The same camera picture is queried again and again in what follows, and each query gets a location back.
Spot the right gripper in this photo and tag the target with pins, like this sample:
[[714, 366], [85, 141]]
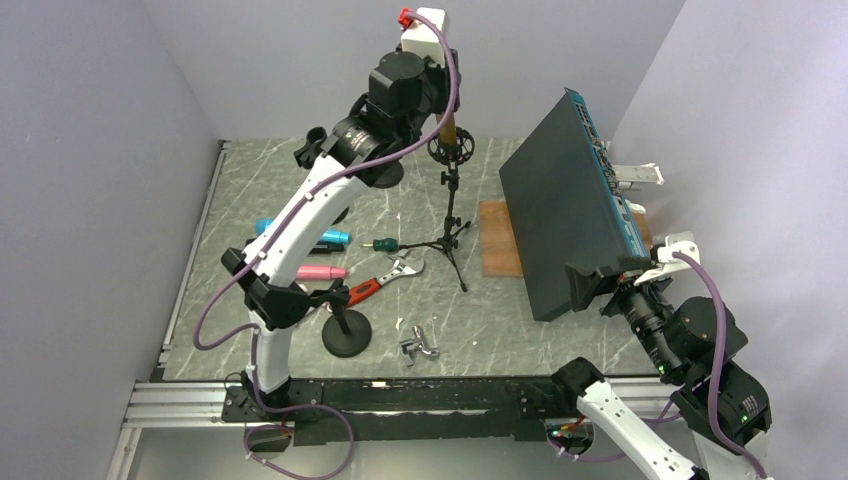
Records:
[[582, 287]]

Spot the black tripod microphone stand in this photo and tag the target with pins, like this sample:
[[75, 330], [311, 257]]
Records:
[[453, 225]]

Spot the gold microphone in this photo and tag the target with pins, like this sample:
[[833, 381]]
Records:
[[446, 129]]

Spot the black front microphone stand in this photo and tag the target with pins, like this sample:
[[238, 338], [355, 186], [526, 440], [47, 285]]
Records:
[[347, 332]]

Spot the blue toy microphone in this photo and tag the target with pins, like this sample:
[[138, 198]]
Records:
[[329, 236]]

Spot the pink toy microphone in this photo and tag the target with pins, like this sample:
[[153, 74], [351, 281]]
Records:
[[320, 272]]

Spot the black stand for pink microphone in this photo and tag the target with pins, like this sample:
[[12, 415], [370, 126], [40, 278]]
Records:
[[319, 143]]

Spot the black toy microphone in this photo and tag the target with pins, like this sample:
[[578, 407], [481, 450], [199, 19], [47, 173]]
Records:
[[324, 248]]

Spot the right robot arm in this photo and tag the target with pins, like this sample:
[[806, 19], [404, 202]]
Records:
[[678, 316]]

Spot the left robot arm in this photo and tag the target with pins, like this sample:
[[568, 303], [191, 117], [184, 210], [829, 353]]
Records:
[[383, 125]]

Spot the wooden board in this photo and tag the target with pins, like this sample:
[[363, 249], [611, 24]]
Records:
[[583, 238]]

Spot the chrome faucet fitting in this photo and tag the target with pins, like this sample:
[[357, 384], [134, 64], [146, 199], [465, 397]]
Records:
[[417, 343]]

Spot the dark grey network switch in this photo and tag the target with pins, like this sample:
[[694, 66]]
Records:
[[563, 164]]

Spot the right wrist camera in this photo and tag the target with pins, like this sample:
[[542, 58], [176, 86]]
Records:
[[666, 262]]

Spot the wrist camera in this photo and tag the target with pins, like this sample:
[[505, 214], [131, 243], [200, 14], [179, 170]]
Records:
[[419, 39], [666, 262]]

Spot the metal rack bracket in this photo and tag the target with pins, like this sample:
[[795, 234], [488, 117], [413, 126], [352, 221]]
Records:
[[636, 177]]

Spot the red handled adjustable wrench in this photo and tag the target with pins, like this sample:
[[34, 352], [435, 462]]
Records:
[[403, 266]]

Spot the green handled screwdriver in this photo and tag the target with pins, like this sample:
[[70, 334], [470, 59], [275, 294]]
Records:
[[387, 245]]

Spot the black shock mount stand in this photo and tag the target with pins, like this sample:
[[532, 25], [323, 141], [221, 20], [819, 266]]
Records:
[[388, 175]]

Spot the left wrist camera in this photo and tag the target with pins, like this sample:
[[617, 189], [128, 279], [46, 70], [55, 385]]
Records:
[[419, 39]]

